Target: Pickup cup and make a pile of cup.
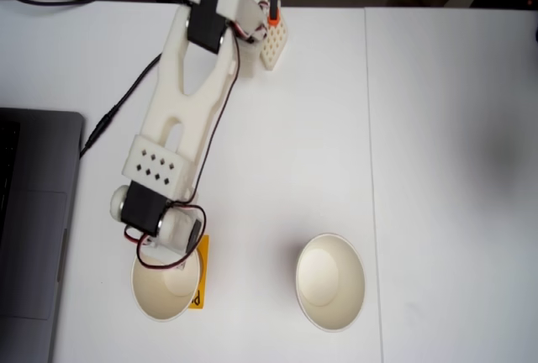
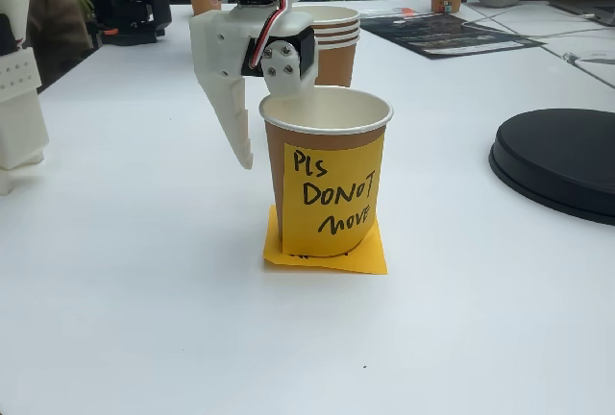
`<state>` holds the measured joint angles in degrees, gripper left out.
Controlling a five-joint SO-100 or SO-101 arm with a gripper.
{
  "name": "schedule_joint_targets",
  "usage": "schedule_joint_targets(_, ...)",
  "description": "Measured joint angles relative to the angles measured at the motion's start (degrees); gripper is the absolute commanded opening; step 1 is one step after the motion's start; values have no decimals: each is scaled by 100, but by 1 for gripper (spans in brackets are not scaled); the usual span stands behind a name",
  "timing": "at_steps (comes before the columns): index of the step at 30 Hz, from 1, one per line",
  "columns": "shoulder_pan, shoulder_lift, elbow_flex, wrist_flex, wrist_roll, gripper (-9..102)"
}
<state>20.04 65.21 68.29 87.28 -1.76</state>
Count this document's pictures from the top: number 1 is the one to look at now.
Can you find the brown paper cup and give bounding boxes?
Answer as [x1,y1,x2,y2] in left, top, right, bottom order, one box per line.
[130,249,203,323]
[295,232,367,333]

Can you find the yellow handwritten sticky note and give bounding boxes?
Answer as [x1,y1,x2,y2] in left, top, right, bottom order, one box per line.
[196,234,210,310]

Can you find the grey laptop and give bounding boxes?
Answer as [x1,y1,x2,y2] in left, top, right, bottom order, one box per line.
[0,107,85,363]

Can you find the red white black servo cable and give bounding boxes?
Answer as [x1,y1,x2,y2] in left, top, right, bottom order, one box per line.
[184,22,243,208]
[124,201,209,274]

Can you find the black cable with barrel connector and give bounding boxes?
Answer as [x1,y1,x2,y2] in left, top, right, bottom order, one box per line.
[78,54,163,159]

